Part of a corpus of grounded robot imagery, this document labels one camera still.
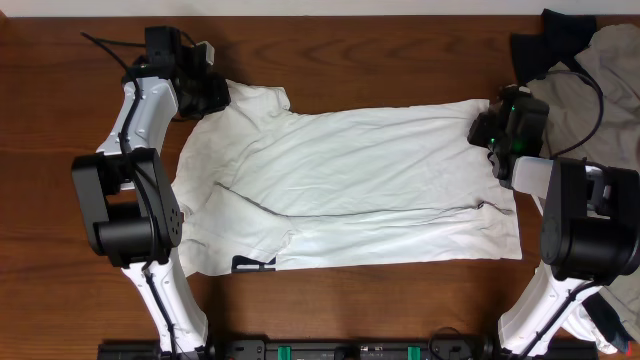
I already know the white t-shirt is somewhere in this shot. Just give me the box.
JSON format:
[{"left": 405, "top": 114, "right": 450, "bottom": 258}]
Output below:
[{"left": 172, "top": 82, "right": 522, "bottom": 276}]

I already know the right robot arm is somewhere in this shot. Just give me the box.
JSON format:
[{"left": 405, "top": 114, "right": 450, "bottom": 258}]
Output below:
[{"left": 467, "top": 85, "right": 639, "bottom": 359}]

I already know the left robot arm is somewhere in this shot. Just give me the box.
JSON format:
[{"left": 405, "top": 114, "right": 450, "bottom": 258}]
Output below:
[{"left": 71, "top": 42, "right": 230, "bottom": 359}]

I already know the grey-beige garment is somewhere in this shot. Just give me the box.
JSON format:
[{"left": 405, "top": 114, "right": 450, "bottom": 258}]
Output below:
[{"left": 527, "top": 24, "right": 639, "bottom": 170}]

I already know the black garment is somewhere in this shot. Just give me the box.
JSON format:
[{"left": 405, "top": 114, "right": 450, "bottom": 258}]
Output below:
[{"left": 510, "top": 9, "right": 597, "bottom": 84}]

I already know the white garment at right edge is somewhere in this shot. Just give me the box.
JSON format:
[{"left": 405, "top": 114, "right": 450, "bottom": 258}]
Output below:
[{"left": 540, "top": 195, "right": 639, "bottom": 351}]

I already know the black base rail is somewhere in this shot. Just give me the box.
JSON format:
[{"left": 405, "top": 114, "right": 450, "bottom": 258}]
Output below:
[{"left": 96, "top": 336, "right": 600, "bottom": 360}]

